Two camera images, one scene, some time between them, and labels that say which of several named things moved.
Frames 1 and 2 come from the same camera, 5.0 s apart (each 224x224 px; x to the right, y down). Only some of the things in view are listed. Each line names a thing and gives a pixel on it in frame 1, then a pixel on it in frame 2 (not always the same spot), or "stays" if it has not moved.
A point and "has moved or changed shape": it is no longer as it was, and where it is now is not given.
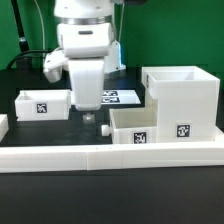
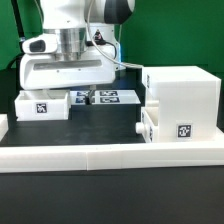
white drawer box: (43, 105) stays
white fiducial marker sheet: (119, 97) stays
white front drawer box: (132, 126) has moved or changed shape
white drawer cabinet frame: (187, 103) stays
